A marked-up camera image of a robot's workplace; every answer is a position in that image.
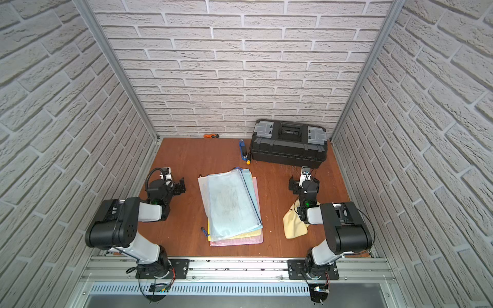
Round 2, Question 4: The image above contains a yellow cleaning cloth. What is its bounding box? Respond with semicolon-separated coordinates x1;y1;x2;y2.
282;202;308;239

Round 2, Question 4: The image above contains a clear mesh document bag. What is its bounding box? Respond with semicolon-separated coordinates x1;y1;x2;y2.
198;168;263;241

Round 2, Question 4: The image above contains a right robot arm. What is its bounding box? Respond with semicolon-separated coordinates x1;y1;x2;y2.
283;178;374;278

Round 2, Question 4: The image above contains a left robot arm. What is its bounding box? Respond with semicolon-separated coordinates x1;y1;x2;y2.
85;168;186;279

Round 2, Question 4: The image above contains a blue document bag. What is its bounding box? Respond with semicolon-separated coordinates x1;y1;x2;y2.
207;168;264;242

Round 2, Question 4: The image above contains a yellow document bag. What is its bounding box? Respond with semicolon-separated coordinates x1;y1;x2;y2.
207;176;263;242

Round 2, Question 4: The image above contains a pink document bag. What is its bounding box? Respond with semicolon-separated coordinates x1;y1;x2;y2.
207;175;263;247

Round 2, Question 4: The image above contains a black plastic toolbox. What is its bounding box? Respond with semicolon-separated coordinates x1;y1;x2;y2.
250;119;328;169

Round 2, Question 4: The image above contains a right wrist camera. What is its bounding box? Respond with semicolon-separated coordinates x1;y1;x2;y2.
300;166;311;183

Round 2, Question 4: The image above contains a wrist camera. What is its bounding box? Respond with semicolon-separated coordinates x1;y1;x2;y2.
160;168;172;180
300;166;311;183

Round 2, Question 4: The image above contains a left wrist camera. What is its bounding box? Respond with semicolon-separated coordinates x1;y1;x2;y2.
160;168;172;180

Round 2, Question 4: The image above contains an orange handled screwdriver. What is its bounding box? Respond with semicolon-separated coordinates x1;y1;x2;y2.
204;133;220;139

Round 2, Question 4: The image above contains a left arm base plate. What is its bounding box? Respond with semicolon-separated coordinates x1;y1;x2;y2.
136;259;190;279

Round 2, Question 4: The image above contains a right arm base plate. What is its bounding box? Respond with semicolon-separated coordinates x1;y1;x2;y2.
287;259;340;281

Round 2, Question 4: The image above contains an aluminium mounting rail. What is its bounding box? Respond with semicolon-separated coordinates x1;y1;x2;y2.
78;255;397;285

